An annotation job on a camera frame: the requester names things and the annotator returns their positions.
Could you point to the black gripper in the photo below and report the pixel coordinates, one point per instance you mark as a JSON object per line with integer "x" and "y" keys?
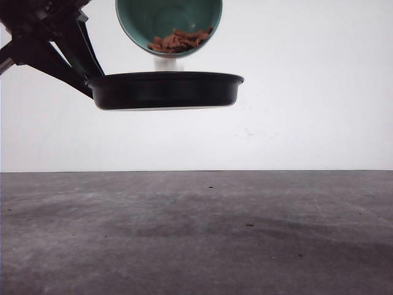
{"x": 51, "y": 36}

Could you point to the white gripper finger behind bowl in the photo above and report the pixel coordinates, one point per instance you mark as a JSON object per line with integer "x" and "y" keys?
{"x": 167, "y": 64}

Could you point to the black frying pan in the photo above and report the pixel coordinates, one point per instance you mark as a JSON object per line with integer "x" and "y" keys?
{"x": 164, "y": 90}

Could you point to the pile of brown beef cubes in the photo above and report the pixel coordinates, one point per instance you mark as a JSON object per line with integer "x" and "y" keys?
{"x": 180, "y": 41}

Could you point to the teal ceramic bowl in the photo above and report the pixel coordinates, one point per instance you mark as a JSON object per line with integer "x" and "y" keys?
{"x": 141, "y": 21}

